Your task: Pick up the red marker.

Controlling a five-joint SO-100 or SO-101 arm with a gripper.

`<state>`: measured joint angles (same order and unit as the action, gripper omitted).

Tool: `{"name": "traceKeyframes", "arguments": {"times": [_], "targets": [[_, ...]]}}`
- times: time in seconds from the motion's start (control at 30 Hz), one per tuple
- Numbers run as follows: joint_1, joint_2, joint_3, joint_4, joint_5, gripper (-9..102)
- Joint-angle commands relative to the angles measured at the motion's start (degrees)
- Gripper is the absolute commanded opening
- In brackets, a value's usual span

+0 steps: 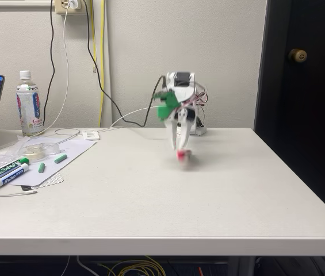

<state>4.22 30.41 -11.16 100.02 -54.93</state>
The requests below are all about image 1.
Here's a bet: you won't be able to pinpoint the red dry-erase marker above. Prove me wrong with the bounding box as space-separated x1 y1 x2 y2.
175 148 194 171

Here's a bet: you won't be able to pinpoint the green dry-erase marker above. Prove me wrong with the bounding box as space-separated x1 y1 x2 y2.
0 156 30 185

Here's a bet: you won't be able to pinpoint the white adapter box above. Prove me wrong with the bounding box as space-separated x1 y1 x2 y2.
81 129 101 141

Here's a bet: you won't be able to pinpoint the white paper sheet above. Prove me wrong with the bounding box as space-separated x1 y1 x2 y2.
6 139 98 186

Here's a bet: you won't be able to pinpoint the dark door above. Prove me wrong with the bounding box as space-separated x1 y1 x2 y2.
253 0 325 225

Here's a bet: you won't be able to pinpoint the brass door knob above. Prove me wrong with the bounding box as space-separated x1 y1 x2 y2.
288 48 308 64

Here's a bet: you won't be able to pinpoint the white mesh mat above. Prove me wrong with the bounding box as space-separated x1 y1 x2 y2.
21 171 65 190

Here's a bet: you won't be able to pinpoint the plastic drink bottle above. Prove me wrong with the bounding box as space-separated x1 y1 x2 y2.
16 70 45 137

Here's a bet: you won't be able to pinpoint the grey table leg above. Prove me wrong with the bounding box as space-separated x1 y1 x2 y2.
227 255 257 276

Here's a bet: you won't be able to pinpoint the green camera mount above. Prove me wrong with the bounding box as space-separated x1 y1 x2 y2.
154 90 180 120

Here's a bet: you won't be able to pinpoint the red black servo wires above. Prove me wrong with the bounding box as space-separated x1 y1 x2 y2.
190 83 209 109

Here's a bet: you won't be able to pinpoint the dark camera cable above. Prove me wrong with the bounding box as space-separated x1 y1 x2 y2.
81 0 169 128

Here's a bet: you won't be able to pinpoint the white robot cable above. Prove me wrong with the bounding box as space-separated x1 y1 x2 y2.
96 105 160 133

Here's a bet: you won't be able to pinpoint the long yellow cable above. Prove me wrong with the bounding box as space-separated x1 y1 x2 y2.
98 0 106 128

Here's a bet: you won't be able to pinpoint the yellow cable coil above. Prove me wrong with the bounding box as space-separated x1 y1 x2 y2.
97 255 166 276

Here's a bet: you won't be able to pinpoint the white charger cable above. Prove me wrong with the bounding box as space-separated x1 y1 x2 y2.
0 2 82 158

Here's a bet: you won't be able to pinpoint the thin black power cable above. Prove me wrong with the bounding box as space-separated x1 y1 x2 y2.
43 0 56 130

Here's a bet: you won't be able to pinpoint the white cable under table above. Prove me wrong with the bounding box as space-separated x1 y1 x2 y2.
76 255 101 276

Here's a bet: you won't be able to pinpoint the beige wall outlet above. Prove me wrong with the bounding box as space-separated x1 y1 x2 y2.
54 0 83 16

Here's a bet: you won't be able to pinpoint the thin white cable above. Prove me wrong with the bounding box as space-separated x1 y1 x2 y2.
0 189 39 198

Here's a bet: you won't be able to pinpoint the white wall trim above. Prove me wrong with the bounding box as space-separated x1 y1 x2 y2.
0 0 53 8

